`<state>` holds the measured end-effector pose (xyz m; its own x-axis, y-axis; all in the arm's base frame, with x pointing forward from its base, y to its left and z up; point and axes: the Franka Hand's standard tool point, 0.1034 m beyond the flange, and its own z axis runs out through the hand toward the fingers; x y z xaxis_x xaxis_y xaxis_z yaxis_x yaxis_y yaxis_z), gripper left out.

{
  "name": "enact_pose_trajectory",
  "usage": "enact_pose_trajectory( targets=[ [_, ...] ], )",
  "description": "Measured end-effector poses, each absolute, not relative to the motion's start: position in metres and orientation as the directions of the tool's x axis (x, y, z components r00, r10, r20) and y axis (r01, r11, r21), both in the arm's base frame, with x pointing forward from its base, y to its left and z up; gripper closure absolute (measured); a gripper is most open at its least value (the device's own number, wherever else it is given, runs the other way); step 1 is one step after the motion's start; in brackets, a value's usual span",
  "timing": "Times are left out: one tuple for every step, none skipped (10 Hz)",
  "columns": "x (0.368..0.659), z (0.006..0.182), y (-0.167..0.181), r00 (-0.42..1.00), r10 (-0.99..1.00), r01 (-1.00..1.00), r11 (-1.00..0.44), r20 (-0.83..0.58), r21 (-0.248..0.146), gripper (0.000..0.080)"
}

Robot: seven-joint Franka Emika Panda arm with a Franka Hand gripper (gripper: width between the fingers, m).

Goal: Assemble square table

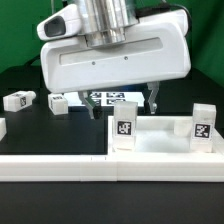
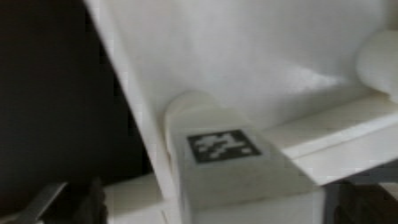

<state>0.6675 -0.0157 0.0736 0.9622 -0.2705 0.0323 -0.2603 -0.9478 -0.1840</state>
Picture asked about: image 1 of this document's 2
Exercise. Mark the white obstacle front bar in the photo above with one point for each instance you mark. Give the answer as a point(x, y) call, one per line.
point(105, 168)

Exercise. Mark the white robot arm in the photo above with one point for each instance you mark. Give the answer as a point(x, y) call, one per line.
point(99, 44)

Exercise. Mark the white obstacle bar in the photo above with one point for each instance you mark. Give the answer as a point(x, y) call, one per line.
point(105, 168)
point(218, 142)
point(3, 129)

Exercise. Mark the white square tabletop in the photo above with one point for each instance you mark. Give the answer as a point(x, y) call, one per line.
point(160, 134)

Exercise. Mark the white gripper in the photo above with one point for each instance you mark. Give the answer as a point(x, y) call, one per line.
point(155, 49)

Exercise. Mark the white fiducial marker sheet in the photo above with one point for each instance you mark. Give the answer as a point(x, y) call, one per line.
point(105, 99)

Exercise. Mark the white obstacle right bar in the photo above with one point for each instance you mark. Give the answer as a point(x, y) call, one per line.
point(218, 142)

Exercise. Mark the white obstacle left bar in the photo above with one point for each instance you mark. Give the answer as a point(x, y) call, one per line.
point(3, 129)

